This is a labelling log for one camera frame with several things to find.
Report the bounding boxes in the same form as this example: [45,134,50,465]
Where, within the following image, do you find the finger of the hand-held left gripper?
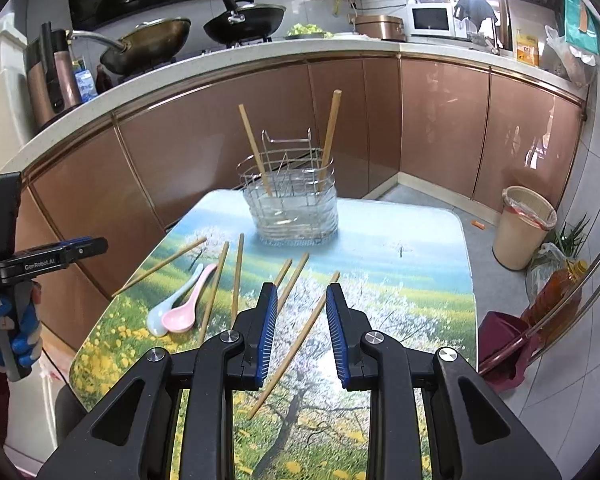
[57,236,109,264]

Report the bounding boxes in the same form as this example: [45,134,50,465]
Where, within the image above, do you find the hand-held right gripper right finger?
[325,282,563,480]

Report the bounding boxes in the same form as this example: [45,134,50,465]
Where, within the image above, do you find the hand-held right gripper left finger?
[39,282,281,480]

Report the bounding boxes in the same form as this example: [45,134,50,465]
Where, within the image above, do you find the wooden chopstick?
[198,241,230,346]
[111,237,208,297]
[230,233,245,329]
[247,271,341,421]
[238,104,274,197]
[317,89,343,194]
[277,252,310,306]
[272,259,293,288]

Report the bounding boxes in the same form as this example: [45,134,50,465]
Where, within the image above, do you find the wire utensil holder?
[236,129,340,248]

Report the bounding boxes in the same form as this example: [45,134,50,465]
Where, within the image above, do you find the landscape print table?
[69,189,481,480]

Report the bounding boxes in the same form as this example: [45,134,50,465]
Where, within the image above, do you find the pink ceramic spoon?
[162,263,218,334]

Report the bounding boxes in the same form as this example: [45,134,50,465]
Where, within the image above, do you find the light blue ceramic spoon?
[146,263,204,335]

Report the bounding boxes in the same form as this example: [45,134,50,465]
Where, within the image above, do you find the white appliance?
[0,24,34,172]

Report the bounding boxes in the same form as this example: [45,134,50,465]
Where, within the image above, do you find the pink thermos bottle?
[53,29,84,111]

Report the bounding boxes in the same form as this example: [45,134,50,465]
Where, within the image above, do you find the kitchen counter with brown cabinets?
[0,34,594,361]

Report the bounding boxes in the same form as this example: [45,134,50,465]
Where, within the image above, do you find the blue packet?
[72,59,100,104]

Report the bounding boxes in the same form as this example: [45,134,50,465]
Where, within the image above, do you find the maroon dustpan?
[477,310,542,392]

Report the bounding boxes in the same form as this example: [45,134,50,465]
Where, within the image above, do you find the beige trash bin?
[492,185,559,270]

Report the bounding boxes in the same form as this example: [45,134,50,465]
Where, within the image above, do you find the white plastic bag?
[525,242,567,302]

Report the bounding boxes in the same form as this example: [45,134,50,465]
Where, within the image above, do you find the bronze wok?
[70,17,192,76]

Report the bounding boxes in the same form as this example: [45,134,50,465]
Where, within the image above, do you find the cooking oil bottle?
[522,259,589,342]

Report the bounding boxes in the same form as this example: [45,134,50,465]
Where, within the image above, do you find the curved metal tube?
[479,227,600,377]

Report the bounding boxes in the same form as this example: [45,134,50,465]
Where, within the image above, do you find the green onions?
[550,214,594,262]

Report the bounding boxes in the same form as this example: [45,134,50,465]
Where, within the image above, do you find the gas stove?
[100,35,281,83]

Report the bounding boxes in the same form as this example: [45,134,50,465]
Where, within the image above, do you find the black frying pan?
[202,0,287,44]

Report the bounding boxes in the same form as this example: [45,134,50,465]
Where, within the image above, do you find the bowl of green vegetables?
[285,22,334,40]

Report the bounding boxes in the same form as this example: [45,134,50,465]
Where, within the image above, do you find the copper rice cooker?
[353,14,406,42]

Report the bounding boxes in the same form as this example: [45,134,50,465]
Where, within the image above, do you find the white microwave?
[407,3,454,37]

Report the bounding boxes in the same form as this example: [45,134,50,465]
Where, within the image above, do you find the yellow packet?
[513,27,540,67]

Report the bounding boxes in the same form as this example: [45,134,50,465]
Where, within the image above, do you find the dark cloth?
[453,0,499,24]

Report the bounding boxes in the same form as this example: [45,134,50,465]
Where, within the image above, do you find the clear plastic bag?
[544,24,597,87]

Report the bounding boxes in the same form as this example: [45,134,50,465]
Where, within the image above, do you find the teal hanging packet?
[562,0,600,59]

